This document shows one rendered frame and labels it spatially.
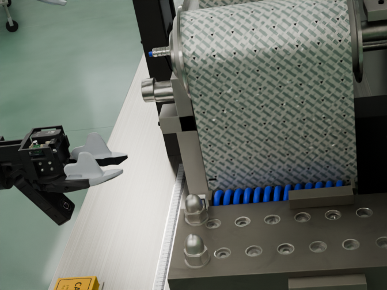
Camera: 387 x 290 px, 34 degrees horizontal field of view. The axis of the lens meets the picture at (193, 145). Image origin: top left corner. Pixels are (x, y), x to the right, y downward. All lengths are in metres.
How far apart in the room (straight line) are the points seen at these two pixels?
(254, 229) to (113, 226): 0.37
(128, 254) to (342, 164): 0.42
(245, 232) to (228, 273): 0.09
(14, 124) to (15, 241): 1.17
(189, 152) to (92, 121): 2.60
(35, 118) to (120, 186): 2.59
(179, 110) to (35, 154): 0.24
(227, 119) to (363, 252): 0.28
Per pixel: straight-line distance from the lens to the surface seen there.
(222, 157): 1.00
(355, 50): 0.92
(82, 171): 1.02
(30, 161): 1.03
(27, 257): 2.78
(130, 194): 1.31
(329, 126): 0.97
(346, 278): 0.87
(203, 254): 0.89
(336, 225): 0.94
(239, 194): 1.00
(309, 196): 0.97
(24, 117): 3.96
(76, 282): 1.10
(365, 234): 0.92
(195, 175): 1.12
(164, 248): 1.15
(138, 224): 1.22
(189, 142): 1.08
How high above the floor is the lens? 1.62
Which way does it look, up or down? 30 degrees down
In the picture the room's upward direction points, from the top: 11 degrees counter-clockwise
